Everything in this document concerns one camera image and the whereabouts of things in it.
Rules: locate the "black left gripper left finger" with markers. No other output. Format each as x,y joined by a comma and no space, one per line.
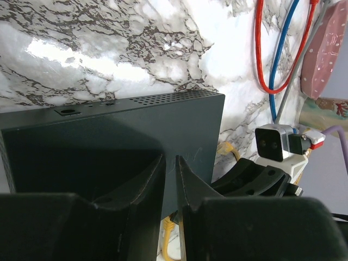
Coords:
124,224

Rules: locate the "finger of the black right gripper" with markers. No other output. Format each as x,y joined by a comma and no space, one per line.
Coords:
246,178

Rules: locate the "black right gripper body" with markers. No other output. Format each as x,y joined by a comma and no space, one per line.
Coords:
290,190

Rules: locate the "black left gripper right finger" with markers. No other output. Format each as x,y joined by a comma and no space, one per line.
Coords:
214,227

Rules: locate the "dark grey network switch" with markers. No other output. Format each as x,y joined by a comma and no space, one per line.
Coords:
90,149

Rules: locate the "cream ceramic mug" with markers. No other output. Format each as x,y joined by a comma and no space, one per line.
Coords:
323,113

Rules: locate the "pink dotted plate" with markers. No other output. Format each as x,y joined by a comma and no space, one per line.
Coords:
321,56

